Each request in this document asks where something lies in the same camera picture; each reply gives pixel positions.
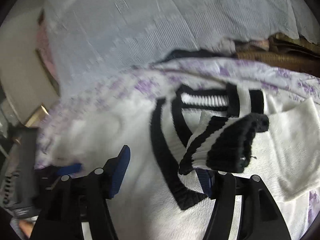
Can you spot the white lace cover cloth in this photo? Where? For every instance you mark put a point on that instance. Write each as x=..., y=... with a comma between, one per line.
x=93, y=39

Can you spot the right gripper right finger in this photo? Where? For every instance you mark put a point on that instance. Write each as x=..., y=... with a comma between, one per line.
x=246, y=201

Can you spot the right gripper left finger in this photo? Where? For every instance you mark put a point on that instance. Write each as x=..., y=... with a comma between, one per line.
x=74, y=200

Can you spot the black device on floor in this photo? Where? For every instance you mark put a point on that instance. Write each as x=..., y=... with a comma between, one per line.
x=18, y=180

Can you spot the black garment under lace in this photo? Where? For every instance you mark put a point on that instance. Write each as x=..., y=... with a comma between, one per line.
x=183, y=54

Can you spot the purple floral bed sheet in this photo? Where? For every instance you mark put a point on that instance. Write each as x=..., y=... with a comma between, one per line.
x=154, y=82

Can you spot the pink folded cloth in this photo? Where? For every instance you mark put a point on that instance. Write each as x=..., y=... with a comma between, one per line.
x=253, y=45

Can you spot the white black-trimmed knit sweater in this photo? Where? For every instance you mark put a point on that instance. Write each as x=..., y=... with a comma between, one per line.
x=177, y=138

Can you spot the pink floral pillow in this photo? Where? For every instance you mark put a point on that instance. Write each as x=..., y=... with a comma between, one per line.
x=43, y=50

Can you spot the wooden bedside furniture edge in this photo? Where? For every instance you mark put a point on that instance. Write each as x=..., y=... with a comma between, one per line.
x=37, y=117

